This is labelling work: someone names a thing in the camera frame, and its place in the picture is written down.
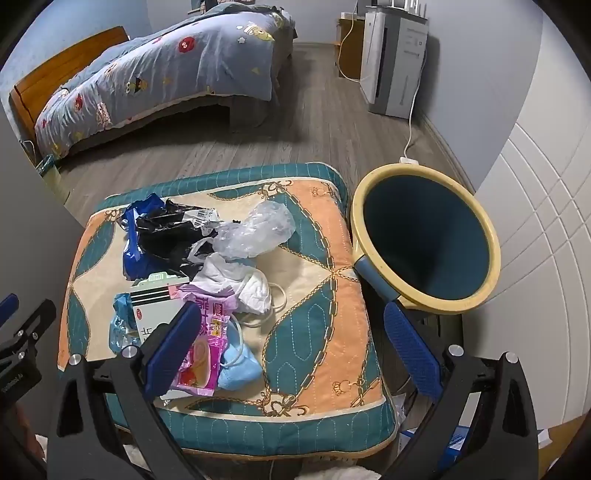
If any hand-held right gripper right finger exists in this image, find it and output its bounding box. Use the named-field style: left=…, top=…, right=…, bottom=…
left=383, top=300, right=541, bottom=480

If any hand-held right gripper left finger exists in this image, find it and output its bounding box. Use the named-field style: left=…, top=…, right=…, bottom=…
left=46, top=300, right=218, bottom=480

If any white green medicine box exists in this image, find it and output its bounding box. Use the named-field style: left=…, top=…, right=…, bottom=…
left=129, top=271, right=191, bottom=342

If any pink purple snack wrapper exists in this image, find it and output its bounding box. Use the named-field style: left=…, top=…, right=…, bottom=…
left=178, top=284, right=238, bottom=342

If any blue wrapper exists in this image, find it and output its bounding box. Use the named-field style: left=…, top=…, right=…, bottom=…
left=108, top=293, right=141, bottom=352

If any white tissue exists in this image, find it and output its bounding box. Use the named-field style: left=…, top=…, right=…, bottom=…
left=189, top=251, right=252, bottom=296

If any blue plastic bag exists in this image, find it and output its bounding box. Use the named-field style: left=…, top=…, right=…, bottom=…
left=121, top=196, right=164, bottom=280

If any blue white-lined face mask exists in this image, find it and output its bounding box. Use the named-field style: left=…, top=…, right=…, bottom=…
left=233, top=270, right=288, bottom=329

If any black plastic bag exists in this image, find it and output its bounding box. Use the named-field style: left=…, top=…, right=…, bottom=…
left=134, top=199, right=220, bottom=278

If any teal trash bin yellow rim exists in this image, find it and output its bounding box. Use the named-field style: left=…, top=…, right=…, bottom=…
left=350, top=164, right=502, bottom=315

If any clear plastic bag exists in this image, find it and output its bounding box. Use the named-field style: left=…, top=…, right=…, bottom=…
left=215, top=200, right=296, bottom=259

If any blue cardboard box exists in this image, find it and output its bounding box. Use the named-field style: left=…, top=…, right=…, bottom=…
left=399, top=427, right=468, bottom=462

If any teal orange patterned cushion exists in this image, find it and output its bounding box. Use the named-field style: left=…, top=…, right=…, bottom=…
left=58, top=161, right=407, bottom=462

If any white wardrobe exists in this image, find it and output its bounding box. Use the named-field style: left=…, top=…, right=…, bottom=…
left=471, top=65, right=591, bottom=444

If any wooden bed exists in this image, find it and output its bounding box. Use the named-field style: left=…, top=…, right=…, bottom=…
left=10, top=26, right=296, bottom=160

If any white grey air purifier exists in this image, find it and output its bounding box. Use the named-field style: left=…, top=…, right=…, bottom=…
left=359, top=9, right=430, bottom=120

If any bed with blue quilt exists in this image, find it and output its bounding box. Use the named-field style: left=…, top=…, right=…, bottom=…
left=34, top=0, right=296, bottom=158

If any small wooden cabinet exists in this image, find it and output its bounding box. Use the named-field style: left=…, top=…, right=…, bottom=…
left=335, top=13, right=368, bottom=80

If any white router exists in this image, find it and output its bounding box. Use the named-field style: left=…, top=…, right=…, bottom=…
left=372, top=0, right=426, bottom=14

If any thick white power cable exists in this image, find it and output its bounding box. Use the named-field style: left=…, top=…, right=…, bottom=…
left=403, top=34, right=428, bottom=160

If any yellow cable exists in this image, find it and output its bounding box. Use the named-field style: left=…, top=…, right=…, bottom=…
left=337, top=0, right=365, bottom=83

